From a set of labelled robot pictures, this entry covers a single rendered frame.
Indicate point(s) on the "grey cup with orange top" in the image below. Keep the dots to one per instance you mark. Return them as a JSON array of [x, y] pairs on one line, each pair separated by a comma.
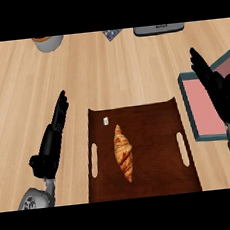
[[48, 43]]

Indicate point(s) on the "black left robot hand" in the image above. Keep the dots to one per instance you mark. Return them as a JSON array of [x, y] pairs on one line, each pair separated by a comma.
[[51, 144]]

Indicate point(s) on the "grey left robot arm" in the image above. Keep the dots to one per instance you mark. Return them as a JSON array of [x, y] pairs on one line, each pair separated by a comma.
[[40, 197]]

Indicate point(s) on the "dark grey flat appliance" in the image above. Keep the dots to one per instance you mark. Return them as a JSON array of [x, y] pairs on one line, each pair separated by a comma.
[[158, 29]]

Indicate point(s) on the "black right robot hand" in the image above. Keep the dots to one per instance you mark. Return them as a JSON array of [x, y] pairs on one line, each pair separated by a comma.
[[222, 90]]

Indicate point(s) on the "golden brown croissant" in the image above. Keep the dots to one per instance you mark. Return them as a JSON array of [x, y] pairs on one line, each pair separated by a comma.
[[123, 152]]

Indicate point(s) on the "small blue packet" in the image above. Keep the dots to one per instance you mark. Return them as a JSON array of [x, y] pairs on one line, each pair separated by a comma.
[[112, 34]]

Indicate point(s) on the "dark brown wooden tray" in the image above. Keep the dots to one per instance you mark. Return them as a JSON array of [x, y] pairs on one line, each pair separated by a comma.
[[141, 151]]

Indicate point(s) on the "small white tag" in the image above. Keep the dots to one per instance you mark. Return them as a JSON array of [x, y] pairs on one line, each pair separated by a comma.
[[105, 121]]

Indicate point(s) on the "teal box with pink inside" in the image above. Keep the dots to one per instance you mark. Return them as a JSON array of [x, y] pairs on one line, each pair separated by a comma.
[[203, 107]]

